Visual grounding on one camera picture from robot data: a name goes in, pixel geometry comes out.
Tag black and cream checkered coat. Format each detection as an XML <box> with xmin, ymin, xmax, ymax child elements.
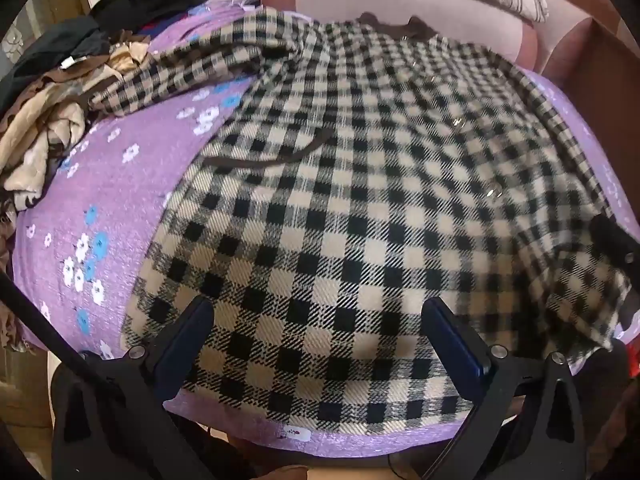
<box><xmin>92</xmin><ymin>10</ymin><xmax>633</xmax><ymax>433</ymax></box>

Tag black cable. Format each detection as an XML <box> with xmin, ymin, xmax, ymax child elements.
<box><xmin>0</xmin><ymin>274</ymin><xmax>108</xmax><ymax>378</ymax></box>

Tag beige and brown garment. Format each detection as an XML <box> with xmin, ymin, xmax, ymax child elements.
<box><xmin>0</xmin><ymin>42</ymin><xmax>153</xmax><ymax>213</ymax></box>

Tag dark grey garment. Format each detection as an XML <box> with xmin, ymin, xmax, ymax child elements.
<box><xmin>7</xmin><ymin>16</ymin><xmax>113</xmax><ymax>108</ymax></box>

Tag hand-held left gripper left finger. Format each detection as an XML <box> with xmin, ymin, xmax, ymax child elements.
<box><xmin>51</xmin><ymin>295</ymin><xmax>217</xmax><ymax>480</ymax></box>

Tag purple floral bedsheet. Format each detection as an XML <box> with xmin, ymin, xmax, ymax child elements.
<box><xmin>10</xmin><ymin>0</ymin><xmax>640</xmax><ymax>461</ymax></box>

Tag black garment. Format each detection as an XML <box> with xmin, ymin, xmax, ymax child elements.
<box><xmin>91</xmin><ymin>0</ymin><xmax>222</xmax><ymax>32</ymax></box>

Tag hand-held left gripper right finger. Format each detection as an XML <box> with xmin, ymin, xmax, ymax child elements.
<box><xmin>422</xmin><ymin>297</ymin><xmax>586</xmax><ymax>480</ymax></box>

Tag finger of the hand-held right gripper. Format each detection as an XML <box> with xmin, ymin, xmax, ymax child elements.
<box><xmin>589</xmin><ymin>214</ymin><xmax>640</xmax><ymax>283</ymax></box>

